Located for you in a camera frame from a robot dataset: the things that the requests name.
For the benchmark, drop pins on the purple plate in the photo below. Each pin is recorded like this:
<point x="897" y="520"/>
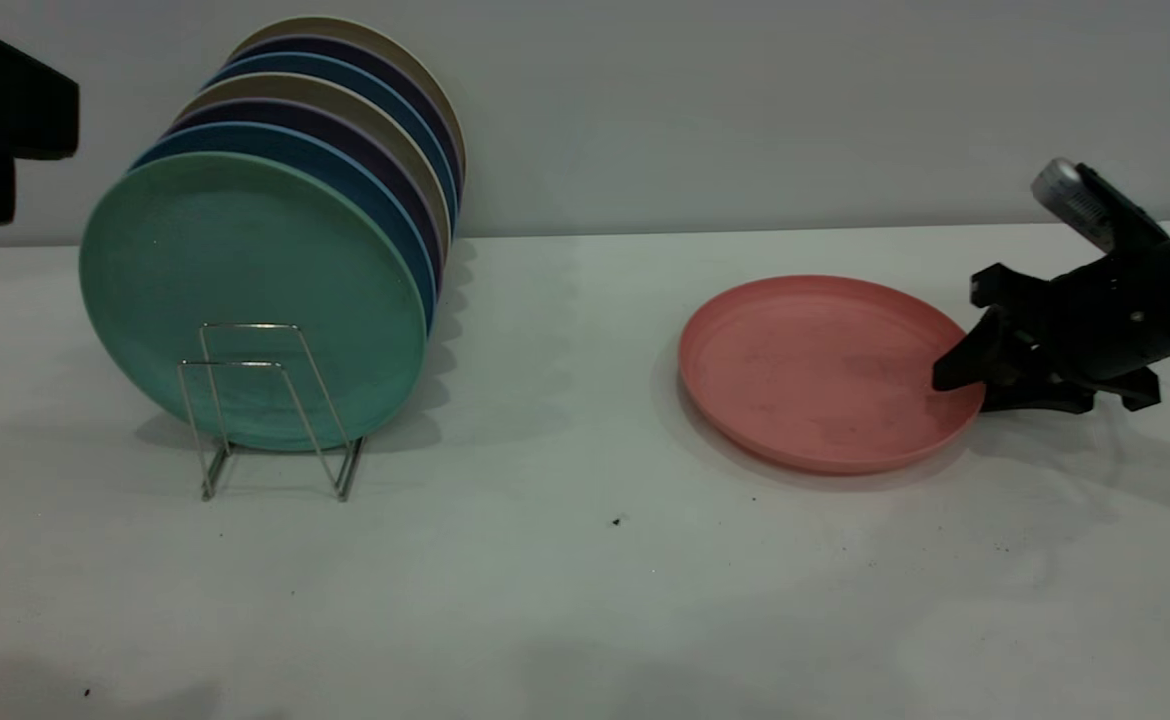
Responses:
<point x="345" y="48"/>
<point x="315" y="118"/>

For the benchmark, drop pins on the pink plate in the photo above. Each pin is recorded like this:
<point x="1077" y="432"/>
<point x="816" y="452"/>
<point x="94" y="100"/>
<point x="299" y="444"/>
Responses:
<point x="805" y="380"/>

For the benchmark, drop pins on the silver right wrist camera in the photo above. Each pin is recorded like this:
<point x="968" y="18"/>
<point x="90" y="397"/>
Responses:
<point x="1070" y="195"/>

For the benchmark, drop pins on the blue plate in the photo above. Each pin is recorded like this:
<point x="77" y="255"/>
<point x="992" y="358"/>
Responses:
<point x="315" y="150"/>
<point x="335" y="68"/>

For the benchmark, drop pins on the green plate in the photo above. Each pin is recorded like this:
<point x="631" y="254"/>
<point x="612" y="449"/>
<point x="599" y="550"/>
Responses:
<point x="245" y="280"/>

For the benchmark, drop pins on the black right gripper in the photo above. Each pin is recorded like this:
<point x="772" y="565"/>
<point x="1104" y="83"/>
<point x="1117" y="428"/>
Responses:
<point x="1085" y="320"/>

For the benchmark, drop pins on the beige plate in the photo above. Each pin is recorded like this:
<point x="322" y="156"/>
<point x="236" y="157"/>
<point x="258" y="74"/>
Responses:
<point x="315" y="90"/>
<point x="345" y="28"/>

